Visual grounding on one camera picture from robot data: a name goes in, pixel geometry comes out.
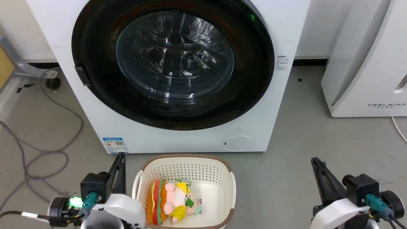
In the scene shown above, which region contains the small text sticker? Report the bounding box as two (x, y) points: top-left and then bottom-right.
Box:
(277, 55), (289, 71)

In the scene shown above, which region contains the black round washing machine door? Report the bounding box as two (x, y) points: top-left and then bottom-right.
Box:
(71, 0), (275, 131)

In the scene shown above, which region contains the grey floor cable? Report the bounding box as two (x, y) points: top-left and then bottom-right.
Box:
(24, 67), (84, 198)
(0, 121), (69, 213)

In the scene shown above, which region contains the cream laundry basket brown rim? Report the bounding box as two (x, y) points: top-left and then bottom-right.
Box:
(132, 154), (237, 229)

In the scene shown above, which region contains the black levelling foot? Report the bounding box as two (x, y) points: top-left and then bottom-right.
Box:
(45, 77), (61, 90)

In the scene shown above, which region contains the white washing machine body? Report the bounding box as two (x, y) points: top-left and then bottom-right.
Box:
(26, 0), (311, 155)

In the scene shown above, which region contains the white Feelbird appliance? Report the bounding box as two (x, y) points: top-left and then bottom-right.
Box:
(321, 0), (407, 118)

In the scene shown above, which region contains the black floor tape piece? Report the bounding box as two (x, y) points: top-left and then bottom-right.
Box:
(16, 83), (36, 94)

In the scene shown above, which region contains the black door handle latch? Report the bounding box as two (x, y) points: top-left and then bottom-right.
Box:
(75, 66), (91, 87)

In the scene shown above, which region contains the yellow wooden panel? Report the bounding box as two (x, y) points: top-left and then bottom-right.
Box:
(0, 46), (16, 90)

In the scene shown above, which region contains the burger pig plush toy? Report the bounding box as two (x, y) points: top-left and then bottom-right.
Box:
(146, 179), (202, 225)

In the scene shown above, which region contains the left arm cable teal plug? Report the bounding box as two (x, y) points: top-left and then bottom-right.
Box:
(0, 192), (98, 224)

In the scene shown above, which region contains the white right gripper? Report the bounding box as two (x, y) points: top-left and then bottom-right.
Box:
(310, 157), (372, 229)

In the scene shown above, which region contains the thin white floor cable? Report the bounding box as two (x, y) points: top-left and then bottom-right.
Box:
(391, 116), (407, 143)

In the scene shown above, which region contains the right arm cable teal plug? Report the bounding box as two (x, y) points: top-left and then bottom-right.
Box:
(365, 194), (407, 229)

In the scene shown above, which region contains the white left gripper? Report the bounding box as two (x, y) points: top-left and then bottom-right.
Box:
(80, 152), (146, 229)

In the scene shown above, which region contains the blue energy label sticker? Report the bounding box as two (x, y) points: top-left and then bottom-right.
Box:
(102, 137), (129, 154)

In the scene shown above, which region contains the round white filter cover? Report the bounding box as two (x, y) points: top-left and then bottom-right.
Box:
(223, 135), (255, 152)

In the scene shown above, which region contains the arm cable teal plug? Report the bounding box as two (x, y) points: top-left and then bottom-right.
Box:
(365, 194), (407, 229)
(0, 192), (98, 224)

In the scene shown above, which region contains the grey metal table leg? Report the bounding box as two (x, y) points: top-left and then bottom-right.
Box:
(0, 32), (59, 79)

